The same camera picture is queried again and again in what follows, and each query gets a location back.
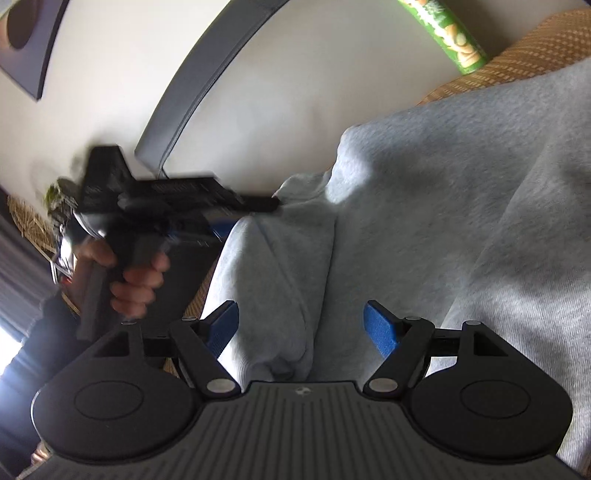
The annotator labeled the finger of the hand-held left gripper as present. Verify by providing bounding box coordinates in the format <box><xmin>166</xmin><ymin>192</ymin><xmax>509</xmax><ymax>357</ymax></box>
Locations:
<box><xmin>202</xmin><ymin>220</ymin><xmax>237</xmax><ymax>243</ymax></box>
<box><xmin>230</xmin><ymin>196</ymin><xmax>283</xmax><ymax>216</ymax></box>

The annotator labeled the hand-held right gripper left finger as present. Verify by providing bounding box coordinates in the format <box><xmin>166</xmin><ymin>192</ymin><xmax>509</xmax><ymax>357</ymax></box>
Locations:
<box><xmin>95</xmin><ymin>300</ymin><xmax>242</xmax><ymax>398</ymax></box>

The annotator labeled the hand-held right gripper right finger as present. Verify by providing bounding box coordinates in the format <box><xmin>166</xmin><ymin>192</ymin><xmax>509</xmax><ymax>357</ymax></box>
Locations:
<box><xmin>362</xmin><ymin>300</ymin><xmax>509</xmax><ymax>398</ymax></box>

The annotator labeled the light grey zip hoodie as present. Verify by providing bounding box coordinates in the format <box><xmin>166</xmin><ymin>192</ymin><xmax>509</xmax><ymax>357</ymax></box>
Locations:
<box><xmin>203</xmin><ymin>58</ymin><xmax>591</xmax><ymax>476</ymax></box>

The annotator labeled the person's left forearm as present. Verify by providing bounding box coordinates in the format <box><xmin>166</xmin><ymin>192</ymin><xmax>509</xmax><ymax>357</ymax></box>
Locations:
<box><xmin>0</xmin><ymin>293</ymin><xmax>88</xmax><ymax>467</ymax></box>

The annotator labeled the person's left hand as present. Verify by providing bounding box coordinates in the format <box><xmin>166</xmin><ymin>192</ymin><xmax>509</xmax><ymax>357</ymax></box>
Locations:
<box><xmin>75</xmin><ymin>239</ymin><xmax>171</xmax><ymax>322</ymax></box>

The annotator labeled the green potted plant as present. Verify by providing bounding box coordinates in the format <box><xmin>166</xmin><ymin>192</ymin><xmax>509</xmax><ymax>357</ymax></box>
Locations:
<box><xmin>45</xmin><ymin>181</ymin><xmax>79</xmax><ymax>217</ymax></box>

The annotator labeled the grey curtain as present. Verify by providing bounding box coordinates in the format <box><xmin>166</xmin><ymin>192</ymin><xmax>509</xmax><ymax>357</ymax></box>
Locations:
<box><xmin>0</xmin><ymin>212</ymin><xmax>58</xmax><ymax>344</ymax></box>

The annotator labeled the green chips can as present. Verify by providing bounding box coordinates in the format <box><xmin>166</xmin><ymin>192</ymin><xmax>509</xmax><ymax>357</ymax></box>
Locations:
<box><xmin>398</xmin><ymin>0</ymin><xmax>490</xmax><ymax>75</ymax></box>

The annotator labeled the brown woven mat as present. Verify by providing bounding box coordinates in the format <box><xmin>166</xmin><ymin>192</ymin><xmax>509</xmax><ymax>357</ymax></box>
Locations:
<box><xmin>159</xmin><ymin>7</ymin><xmax>591</xmax><ymax>384</ymax></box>

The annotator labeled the woven wicker wall decoration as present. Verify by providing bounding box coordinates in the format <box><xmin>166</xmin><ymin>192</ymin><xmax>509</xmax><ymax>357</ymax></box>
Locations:
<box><xmin>8</xmin><ymin>194</ymin><xmax>63</xmax><ymax>259</ymax></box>

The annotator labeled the framed wall picture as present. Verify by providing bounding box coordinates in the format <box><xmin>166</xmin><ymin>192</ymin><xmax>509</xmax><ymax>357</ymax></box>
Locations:
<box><xmin>0</xmin><ymin>0</ymin><xmax>71</xmax><ymax>101</ymax></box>

